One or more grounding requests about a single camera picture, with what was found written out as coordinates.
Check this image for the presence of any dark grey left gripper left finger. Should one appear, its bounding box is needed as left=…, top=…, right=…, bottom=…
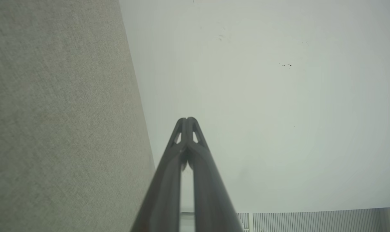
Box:
left=130, top=117, right=188, bottom=232

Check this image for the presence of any grey fabric sofa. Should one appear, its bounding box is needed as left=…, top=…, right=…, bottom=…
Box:
left=0, top=0, right=157, bottom=232

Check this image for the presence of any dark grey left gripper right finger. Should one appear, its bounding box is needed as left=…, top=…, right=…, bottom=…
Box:
left=186, top=117, right=244, bottom=232

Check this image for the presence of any white ribbed grille panel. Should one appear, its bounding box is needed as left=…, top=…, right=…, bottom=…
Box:
left=236, top=207, right=390, bottom=232

